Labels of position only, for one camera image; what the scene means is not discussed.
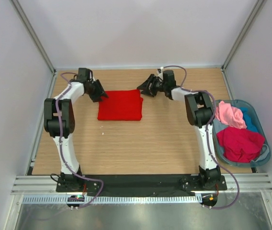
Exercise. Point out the light pink t shirt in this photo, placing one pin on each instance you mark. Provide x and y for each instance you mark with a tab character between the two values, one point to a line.
230	115

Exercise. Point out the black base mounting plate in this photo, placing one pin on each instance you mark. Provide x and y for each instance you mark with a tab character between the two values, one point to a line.
155	185

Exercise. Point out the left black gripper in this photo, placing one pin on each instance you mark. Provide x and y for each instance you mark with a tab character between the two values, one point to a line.
100	92

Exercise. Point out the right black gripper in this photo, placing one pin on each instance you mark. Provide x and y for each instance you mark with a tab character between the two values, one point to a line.
152	79

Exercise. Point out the slotted cable duct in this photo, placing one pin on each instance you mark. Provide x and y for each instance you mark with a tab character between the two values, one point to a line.
77	199

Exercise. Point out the grey t shirt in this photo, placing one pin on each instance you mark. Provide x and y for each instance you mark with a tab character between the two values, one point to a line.
218	126

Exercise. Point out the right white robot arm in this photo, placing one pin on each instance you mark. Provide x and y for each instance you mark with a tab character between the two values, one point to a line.
200	114

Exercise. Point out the red t shirt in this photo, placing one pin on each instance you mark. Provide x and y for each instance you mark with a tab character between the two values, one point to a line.
121	106

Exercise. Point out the blue t shirt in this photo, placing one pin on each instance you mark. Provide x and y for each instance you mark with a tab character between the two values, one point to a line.
248	120

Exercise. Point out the magenta t shirt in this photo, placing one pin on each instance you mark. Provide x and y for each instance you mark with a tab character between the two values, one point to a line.
240	145

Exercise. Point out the teal plastic laundry basket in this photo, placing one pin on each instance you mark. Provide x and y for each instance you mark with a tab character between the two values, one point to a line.
255	121

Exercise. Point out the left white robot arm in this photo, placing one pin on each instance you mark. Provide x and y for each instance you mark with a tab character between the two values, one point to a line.
59	122

